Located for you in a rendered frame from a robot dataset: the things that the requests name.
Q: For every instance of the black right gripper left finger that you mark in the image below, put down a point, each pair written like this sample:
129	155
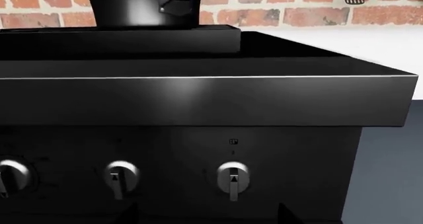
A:
130	215

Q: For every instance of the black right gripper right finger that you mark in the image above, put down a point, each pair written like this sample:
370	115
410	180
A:
292	215

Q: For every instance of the black cooking pot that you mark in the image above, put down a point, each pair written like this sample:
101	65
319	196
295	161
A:
145	8

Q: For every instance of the silver stove knob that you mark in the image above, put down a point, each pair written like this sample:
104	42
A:
119	175
11	175
233	178

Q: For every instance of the grey cabinet front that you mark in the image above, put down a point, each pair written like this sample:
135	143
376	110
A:
383	169

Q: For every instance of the black stove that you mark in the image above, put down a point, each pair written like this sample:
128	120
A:
198	105

